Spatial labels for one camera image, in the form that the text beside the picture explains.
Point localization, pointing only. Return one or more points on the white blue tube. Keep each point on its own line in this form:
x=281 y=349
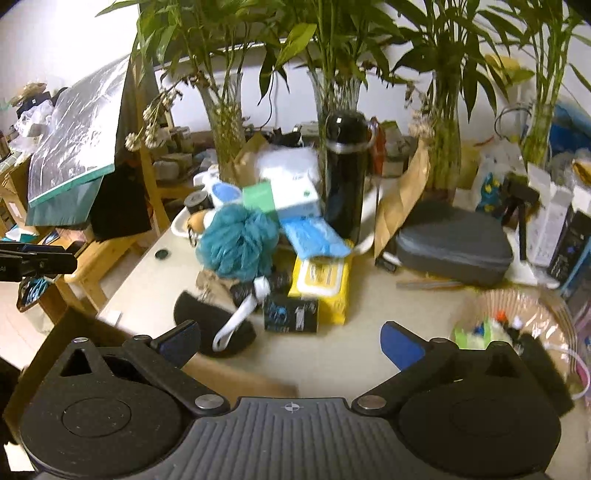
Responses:
x=221 y=193

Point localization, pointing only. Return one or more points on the black small product pack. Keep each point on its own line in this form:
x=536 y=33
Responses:
x=285 y=314

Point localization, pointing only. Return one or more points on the wooden stool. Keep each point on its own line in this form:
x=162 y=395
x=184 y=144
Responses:
x=81 y=289

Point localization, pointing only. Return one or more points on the glass vase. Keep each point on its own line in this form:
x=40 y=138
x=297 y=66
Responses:
x=222 y=97
x=332 y=95
x=445 y=142

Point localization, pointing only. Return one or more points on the green bamboo plant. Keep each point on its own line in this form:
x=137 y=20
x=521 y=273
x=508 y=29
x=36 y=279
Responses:
x=193 y=41

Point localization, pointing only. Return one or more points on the blue plastic glove pack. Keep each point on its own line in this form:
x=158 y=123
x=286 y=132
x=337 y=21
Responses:
x=312 y=237

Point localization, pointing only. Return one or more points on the black rolled item white band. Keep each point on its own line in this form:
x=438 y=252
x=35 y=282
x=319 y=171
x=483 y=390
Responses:
x=261 y=287

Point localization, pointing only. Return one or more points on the white green tissue box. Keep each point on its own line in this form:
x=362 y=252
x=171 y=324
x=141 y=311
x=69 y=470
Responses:
x=286 y=185

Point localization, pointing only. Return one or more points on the glass vase middle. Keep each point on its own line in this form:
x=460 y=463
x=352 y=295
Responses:
x=332 y=95

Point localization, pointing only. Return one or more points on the yellow wet wipes pack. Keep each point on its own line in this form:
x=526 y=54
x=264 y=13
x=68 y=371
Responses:
x=325 y=279

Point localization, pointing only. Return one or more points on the black round jar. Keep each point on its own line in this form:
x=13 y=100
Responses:
x=197 y=201

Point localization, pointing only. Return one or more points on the grey zippered case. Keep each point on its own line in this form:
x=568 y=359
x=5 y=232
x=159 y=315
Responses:
x=450 y=242

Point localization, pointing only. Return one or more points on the brown paper bag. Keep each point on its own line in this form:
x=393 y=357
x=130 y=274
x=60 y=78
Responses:
x=395 y=206

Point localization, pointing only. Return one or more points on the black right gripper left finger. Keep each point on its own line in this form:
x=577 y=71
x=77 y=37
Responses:
x=88 y=387

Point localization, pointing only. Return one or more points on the white oval tray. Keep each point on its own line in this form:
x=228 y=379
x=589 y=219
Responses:
x=178 y=227

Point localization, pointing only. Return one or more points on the glass vase right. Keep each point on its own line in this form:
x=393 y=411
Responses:
x=445 y=142

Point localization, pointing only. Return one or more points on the black thermos bottle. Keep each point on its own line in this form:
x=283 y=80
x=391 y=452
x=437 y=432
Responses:
x=349 y=137

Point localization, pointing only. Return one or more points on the black pad with white strap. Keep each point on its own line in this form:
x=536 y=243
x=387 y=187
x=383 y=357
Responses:
x=210 y=319

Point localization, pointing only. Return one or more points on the teal mesh bath loofah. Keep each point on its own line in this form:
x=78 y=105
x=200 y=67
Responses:
x=239 y=243

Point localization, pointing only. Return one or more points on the teal board in plastic wrap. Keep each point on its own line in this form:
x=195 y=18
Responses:
x=87 y=130

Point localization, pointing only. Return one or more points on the glass vase left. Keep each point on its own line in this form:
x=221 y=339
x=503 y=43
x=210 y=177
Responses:
x=222 y=97

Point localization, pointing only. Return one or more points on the tan plush keychain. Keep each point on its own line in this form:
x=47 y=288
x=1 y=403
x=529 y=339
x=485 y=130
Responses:
x=195 y=222

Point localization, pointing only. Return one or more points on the cardboard box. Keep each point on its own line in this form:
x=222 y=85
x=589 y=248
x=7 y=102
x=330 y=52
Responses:
x=17 y=390

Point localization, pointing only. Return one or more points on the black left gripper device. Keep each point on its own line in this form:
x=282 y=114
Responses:
x=21 y=260

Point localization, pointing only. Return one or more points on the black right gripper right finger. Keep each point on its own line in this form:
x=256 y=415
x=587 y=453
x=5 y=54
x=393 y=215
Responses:
x=438 y=377

